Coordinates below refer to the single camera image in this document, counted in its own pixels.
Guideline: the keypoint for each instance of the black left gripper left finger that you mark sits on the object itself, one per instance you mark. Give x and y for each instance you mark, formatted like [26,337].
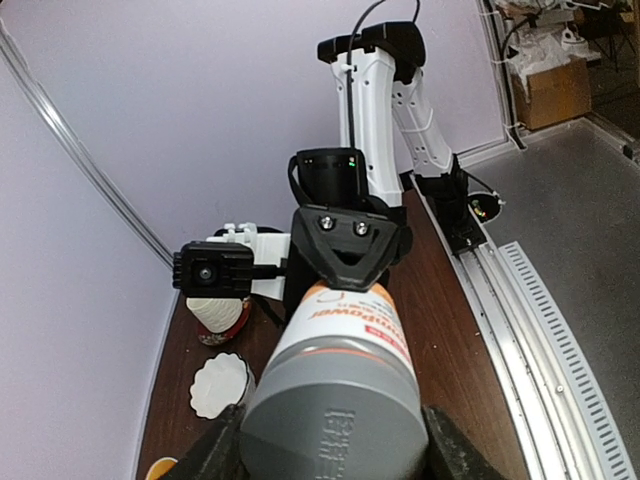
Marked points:
[215,455]

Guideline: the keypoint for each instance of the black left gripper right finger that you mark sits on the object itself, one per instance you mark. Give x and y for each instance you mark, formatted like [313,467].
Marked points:
[450,454]

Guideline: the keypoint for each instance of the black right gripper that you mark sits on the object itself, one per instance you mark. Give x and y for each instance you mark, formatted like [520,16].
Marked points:
[347,249]

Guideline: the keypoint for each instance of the grey-capped orange label bottle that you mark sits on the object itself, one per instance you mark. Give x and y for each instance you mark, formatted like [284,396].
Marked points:
[339,397]

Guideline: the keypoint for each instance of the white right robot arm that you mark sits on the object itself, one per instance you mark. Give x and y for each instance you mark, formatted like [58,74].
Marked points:
[378,72]

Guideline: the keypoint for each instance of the yellow-lined patterned mug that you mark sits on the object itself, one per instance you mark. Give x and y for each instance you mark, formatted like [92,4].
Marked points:
[160,467]

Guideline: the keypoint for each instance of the white scalloped dish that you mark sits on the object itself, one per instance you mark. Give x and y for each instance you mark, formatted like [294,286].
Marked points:
[224,380]

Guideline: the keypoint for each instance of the white ribbed cup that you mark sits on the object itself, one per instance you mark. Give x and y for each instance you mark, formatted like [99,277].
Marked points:
[217,314]

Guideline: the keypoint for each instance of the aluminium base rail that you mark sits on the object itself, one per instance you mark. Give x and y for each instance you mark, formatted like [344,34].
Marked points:
[563,423]

